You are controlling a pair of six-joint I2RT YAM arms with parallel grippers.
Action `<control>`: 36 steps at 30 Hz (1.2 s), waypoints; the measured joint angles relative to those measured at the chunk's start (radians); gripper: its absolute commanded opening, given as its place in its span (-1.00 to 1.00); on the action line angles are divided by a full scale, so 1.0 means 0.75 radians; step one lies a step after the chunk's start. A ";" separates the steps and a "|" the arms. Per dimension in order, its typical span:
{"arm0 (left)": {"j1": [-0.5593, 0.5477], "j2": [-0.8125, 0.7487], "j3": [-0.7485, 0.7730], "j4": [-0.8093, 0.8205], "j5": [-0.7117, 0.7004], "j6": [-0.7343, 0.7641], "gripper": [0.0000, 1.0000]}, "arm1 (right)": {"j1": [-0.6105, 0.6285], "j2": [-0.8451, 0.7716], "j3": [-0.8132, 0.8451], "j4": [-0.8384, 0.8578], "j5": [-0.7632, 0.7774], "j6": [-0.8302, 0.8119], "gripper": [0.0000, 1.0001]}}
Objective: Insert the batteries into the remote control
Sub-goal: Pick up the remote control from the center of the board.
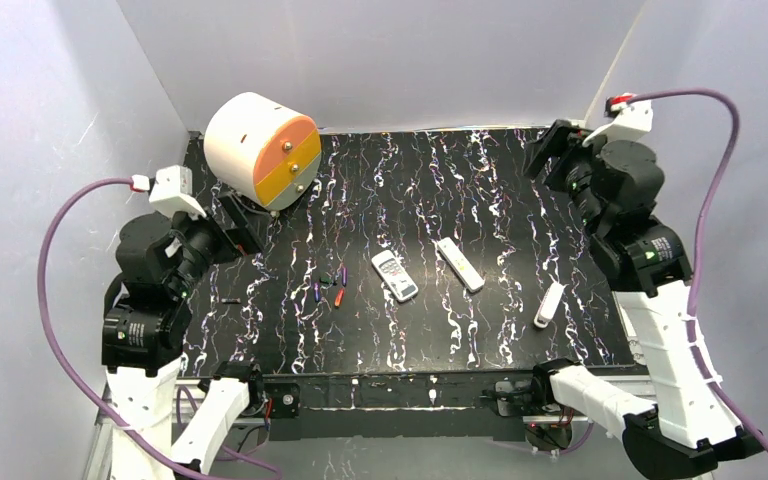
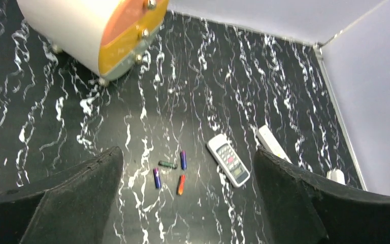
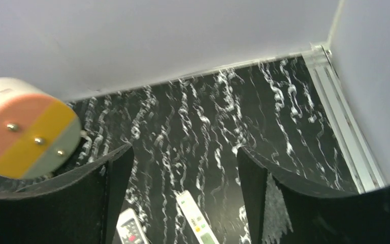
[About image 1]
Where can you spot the orange battery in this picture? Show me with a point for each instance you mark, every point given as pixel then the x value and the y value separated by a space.
pixel 339 298

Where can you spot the white remote with buttons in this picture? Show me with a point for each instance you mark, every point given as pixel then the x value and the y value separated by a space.
pixel 394 276

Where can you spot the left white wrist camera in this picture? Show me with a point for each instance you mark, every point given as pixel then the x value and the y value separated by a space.
pixel 172 193

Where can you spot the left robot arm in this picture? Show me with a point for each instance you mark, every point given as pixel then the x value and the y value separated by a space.
pixel 162 260

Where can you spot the round three-colour drawer box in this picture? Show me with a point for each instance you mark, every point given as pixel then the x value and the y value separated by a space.
pixel 263 150

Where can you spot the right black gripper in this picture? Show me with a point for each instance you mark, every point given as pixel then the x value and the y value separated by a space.
pixel 549 150

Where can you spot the long white remote control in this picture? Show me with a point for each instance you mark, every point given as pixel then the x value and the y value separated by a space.
pixel 461 266

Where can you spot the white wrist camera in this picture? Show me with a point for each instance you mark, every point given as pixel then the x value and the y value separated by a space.
pixel 172 193
pixel 630 120

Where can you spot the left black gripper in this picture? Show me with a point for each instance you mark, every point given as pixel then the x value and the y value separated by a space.
pixel 234 220

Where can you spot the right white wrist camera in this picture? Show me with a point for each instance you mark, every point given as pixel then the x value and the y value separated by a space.
pixel 630 120

